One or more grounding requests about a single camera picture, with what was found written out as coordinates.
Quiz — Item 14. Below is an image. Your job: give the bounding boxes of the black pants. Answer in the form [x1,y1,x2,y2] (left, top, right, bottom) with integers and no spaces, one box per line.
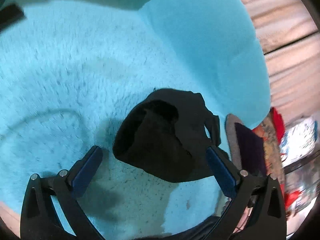
[113,88,221,183]

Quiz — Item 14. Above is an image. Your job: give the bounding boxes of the dark purple folded garment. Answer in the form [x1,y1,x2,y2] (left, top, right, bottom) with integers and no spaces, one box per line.
[235,123,267,177]

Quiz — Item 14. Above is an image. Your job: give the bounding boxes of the red patterned cloth pile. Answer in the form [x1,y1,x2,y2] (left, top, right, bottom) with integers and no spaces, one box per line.
[253,107,319,217]

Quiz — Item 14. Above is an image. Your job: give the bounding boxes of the turquoise fluffy bed blanket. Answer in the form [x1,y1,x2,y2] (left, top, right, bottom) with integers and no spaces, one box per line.
[1,0,270,239]

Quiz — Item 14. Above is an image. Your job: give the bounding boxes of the black flat object on bed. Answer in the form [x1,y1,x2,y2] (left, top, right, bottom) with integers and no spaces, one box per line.
[0,3,25,31]

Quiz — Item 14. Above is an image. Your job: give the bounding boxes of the beige curtain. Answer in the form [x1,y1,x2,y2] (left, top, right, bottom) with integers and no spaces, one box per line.
[241,0,319,124]

